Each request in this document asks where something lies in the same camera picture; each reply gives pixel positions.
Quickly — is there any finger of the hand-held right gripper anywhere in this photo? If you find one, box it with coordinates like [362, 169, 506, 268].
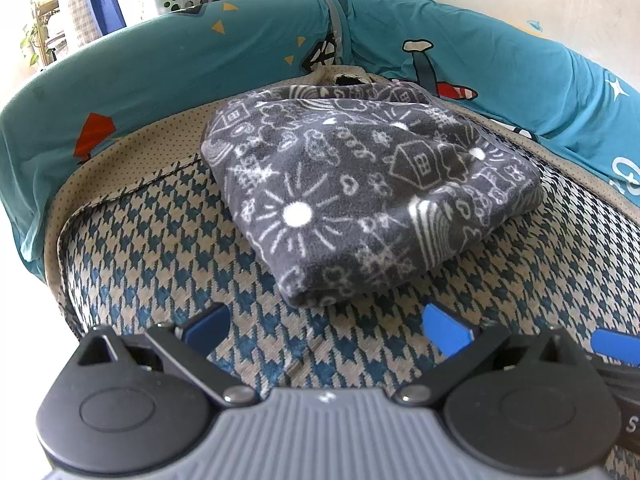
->
[585, 327, 640, 397]

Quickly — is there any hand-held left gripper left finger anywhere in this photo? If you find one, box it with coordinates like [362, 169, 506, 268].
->
[77, 302, 261, 408]

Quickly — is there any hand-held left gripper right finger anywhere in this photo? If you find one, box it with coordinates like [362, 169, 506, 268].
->
[395, 302, 581, 408]

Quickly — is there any grey patterned fleece jacket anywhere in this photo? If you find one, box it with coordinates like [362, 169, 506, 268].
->
[200, 80, 545, 308]

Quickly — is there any houndstooth patterned mattress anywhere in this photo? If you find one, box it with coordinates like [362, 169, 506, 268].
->
[42, 65, 640, 480]

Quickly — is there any blue printed bed bumper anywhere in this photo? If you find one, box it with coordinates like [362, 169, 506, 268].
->
[0, 0, 640, 278]

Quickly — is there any green potted plant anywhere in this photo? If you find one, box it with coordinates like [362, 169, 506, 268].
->
[19, 0, 60, 67]

